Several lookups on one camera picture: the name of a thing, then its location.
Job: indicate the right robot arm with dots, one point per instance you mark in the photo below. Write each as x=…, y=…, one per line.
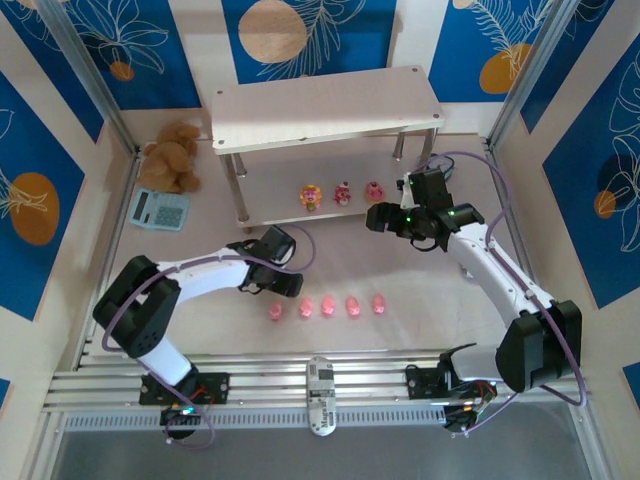
x=500, y=280

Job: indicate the black controller board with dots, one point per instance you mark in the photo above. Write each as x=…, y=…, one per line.
x=180, y=417
x=460, y=420

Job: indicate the pink cake figure toy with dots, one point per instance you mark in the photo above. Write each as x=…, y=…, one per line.
x=374, y=192

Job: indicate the light blue calculator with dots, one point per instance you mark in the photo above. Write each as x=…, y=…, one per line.
x=165, y=212

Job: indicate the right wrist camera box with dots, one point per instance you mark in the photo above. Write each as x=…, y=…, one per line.
x=406, y=195

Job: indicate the red strawberry figure toy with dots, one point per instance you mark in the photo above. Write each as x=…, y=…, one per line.
x=343, y=194

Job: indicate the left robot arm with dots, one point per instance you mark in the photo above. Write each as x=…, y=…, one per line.
x=210, y=272

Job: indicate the white two-tier shelf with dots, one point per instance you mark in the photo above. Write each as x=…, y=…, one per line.
x=325, y=102

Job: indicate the pink pig toy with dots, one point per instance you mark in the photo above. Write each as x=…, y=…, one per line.
x=275, y=311
x=379, y=305
x=306, y=308
x=353, y=306
x=328, y=306

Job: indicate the aluminium rail base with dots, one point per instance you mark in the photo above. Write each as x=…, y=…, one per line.
x=270, y=385

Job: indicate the brown plush toy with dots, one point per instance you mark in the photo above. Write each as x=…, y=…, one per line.
x=167, y=160

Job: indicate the yellow flower figure toy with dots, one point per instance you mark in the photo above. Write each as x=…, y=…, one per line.
x=310, y=197

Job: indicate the aluminium frame post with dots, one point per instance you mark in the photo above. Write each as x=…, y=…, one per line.
x=85, y=75
x=530, y=75

